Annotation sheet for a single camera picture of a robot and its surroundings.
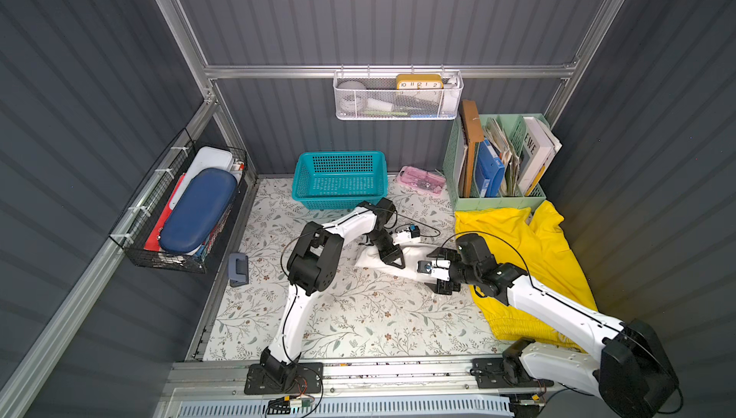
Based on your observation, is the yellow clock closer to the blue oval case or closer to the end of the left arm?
the end of the left arm

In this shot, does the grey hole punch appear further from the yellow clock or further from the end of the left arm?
the yellow clock

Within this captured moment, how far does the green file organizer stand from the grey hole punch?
0.78 meters

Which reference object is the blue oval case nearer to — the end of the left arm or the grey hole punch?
the grey hole punch

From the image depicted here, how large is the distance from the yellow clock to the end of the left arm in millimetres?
458

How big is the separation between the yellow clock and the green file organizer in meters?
0.14

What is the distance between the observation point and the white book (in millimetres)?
955

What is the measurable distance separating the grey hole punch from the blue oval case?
0.93 ft

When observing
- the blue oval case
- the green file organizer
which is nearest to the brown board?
the green file organizer

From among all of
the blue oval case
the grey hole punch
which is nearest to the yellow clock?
the blue oval case

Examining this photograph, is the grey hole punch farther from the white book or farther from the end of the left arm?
the white book
